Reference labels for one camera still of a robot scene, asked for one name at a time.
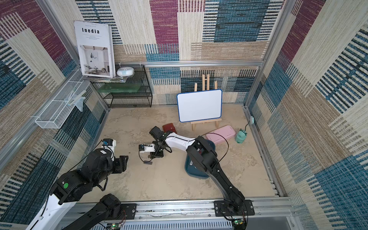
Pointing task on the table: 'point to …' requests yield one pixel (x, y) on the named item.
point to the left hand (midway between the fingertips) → (123, 157)
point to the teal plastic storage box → (194, 169)
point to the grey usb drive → (148, 162)
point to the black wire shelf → (142, 99)
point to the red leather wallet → (169, 127)
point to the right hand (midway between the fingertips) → (152, 153)
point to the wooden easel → (195, 86)
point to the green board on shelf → (119, 87)
